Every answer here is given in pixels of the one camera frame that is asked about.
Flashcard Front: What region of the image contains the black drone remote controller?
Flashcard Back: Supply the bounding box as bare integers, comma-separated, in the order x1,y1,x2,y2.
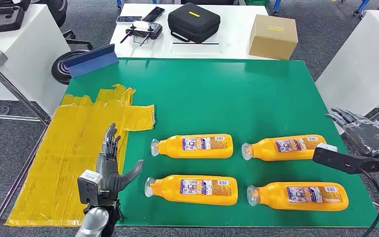
120,21,163,47

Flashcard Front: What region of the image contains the white table with cable slot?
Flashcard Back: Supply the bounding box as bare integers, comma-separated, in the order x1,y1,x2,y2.
110,3,275,60

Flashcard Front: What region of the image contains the black office chair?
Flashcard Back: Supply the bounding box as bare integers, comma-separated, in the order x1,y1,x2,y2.
42,0,94,50

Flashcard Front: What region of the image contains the black smartphone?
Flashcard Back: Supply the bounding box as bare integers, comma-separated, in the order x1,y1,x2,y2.
142,6,166,23

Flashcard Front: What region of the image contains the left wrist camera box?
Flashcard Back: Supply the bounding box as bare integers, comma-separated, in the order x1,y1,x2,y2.
76,169,105,206

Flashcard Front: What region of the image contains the yellow plastic sheet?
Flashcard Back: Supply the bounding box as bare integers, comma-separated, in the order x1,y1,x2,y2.
5,84,156,227

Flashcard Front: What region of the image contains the plain white table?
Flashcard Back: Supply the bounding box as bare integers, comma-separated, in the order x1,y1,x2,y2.
315,9,379,135

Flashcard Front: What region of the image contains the black round stool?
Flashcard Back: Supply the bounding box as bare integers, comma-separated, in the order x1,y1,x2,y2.
51,49,90,86

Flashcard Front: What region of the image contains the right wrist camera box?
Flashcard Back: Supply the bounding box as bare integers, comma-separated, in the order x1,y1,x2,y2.
312,143,379,175

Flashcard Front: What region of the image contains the black foam tray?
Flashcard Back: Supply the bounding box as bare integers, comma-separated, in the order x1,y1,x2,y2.
0,0,32,12
0,5,25,35

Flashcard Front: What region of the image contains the white table cable slot cover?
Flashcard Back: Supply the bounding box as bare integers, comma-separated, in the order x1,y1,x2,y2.
170,41,221,55

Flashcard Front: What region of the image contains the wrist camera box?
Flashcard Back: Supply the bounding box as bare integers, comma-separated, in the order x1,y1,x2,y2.
312,143,379,175
76,169,105,206

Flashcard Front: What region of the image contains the orange detergent bottle clear cap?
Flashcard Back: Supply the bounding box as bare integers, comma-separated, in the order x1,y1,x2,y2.
144,174,238,206
151,133,234,159
241,134,327,161
246,182,349,212

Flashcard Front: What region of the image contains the black zip carrying case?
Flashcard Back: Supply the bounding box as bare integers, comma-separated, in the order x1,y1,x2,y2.
167,2,221,44

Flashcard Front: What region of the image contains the blue tablet case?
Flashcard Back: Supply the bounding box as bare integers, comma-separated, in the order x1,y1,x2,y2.
62,43,120,79

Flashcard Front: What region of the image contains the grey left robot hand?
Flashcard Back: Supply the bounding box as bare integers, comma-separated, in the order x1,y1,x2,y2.
95,122,145,201

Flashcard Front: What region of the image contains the metal table leg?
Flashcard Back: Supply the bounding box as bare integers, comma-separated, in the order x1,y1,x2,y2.
0,125,48,220

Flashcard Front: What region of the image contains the pale smartphone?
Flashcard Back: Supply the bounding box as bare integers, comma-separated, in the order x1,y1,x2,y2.
115,15,143,24

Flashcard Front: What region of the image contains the brown cardboard box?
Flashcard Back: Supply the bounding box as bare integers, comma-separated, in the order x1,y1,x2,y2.
249,14,299,61

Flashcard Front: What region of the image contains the green plastic crate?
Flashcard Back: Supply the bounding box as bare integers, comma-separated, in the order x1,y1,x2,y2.
244,0,270,7

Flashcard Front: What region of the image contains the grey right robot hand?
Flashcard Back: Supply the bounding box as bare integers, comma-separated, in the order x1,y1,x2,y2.
324,107,379,158

